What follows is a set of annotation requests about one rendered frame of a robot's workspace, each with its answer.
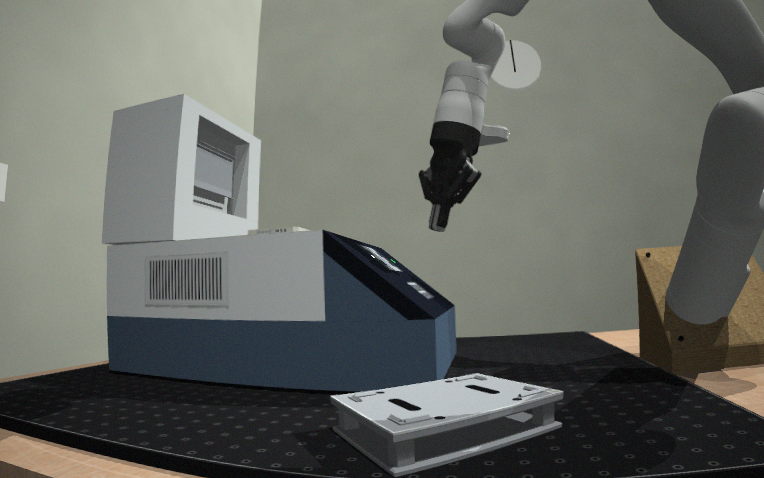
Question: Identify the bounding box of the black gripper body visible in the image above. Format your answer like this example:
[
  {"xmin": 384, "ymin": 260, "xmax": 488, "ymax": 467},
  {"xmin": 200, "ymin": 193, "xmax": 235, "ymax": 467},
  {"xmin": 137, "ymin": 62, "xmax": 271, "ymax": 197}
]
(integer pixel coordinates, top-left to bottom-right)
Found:
[{"xmin": 430, "ymin": 121, "xmax": 481, "ymax": 185}]

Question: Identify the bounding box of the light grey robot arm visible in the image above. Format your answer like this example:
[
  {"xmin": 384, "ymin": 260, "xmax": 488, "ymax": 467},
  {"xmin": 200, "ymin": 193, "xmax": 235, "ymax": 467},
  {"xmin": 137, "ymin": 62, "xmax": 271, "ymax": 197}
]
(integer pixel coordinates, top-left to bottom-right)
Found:
[{"xmin": 433, "ymin": 0, "xmax": 764, "ymax": 324}]

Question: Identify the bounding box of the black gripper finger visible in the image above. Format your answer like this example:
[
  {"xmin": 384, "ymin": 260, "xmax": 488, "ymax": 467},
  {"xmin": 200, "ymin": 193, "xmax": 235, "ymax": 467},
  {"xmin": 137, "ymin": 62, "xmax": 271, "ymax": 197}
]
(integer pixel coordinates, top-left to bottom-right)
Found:
[
  {"xmin": 419, "ymin": 159, "xmax": 441, "ymax": 230},
  {"xmin": 431, "ymin": 157, "xmax": 481, "ymax": 232}
]

